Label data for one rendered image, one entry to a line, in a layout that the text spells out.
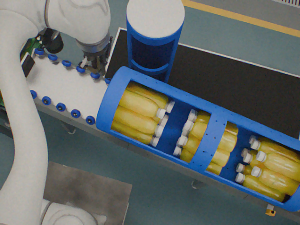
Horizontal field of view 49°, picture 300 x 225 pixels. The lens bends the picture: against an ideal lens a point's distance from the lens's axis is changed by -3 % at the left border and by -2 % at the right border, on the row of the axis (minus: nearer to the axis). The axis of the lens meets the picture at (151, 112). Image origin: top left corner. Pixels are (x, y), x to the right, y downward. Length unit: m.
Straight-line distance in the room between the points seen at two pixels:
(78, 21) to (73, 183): 0.87
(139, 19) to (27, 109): 1.03
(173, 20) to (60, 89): 0.63
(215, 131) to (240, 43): 1.67
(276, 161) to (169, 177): 1.23
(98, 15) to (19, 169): 0.35
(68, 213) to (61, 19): 0.67
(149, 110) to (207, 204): 1.32
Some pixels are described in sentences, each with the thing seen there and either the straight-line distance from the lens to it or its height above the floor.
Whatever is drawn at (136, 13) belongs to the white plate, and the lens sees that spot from 1.66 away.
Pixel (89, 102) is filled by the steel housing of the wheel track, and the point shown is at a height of 0.93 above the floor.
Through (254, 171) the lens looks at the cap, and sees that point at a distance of 1.41.
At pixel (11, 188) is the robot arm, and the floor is 1.83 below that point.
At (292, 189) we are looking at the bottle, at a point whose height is 1.14.
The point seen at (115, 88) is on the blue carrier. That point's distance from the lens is 1.29.
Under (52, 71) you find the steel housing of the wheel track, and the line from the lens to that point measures 1.69.
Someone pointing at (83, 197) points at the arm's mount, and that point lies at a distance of 1.45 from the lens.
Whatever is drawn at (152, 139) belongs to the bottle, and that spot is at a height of 1.07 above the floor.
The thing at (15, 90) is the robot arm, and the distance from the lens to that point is 0.72.
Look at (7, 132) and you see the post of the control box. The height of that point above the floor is 0.41.
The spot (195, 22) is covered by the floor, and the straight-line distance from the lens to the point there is 2.87.
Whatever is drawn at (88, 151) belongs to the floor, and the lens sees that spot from 2.50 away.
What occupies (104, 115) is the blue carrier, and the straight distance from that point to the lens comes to 1.31.
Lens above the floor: 2.45
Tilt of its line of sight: 75 degrees down
